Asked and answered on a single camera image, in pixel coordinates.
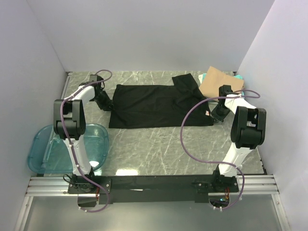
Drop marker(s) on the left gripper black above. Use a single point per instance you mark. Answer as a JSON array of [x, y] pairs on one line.
[[105, 107]]

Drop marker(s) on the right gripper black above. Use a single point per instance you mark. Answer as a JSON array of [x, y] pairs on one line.
[[216, 117]]

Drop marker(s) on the black t shirt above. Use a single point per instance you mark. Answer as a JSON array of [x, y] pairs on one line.
[[155, 106]]

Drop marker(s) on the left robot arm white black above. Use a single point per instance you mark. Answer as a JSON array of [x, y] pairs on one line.
[[70, 124]]

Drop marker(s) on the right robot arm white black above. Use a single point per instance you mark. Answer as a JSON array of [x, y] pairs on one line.
[[247, 131]]

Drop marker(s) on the folded tan t shirt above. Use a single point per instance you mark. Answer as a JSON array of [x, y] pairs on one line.
[[220, 84]]

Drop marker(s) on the folded teal t shirt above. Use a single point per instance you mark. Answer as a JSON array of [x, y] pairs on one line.
[[240, 77]]

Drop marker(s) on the blue transparent plastic bin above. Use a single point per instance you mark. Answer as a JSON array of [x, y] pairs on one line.
[[49, 155]]

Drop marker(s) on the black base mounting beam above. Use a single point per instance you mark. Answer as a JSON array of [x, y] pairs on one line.
[[137, 189]]

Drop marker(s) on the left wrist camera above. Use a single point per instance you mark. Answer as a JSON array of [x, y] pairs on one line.
[[95, 78]]

